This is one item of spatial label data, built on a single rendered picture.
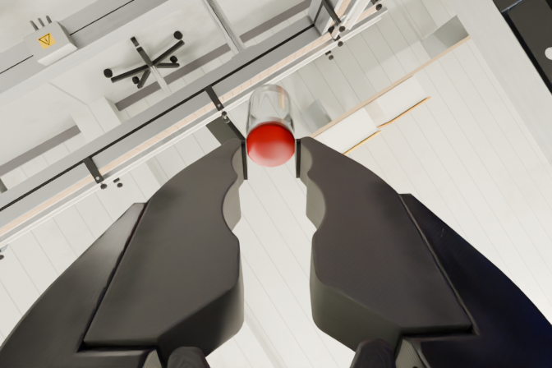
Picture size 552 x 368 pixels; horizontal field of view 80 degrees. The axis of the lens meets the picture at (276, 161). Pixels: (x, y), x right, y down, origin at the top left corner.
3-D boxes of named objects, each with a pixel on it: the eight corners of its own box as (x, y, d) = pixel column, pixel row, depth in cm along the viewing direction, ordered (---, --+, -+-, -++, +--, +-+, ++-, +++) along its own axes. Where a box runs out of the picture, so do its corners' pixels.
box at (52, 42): (55, 19, 107) (71, 43, 107) (64, 26, 112) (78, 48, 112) (21, 38, 106) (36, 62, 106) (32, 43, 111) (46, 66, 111)
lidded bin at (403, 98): (358, 108, 306) (372, 131, 306) (374, 98, 270) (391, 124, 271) (395, 85, 313) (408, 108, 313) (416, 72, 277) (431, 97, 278)
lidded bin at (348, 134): (308, 140, 298) (323, 164, 298) (319, 133, 261) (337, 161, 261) (348, 114, 305) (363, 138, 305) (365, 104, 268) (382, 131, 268)
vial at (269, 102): (291, 82, 17) (297, 117, 13) (291, 121, 18) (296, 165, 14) (247, 83, 17) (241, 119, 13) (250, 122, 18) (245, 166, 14)
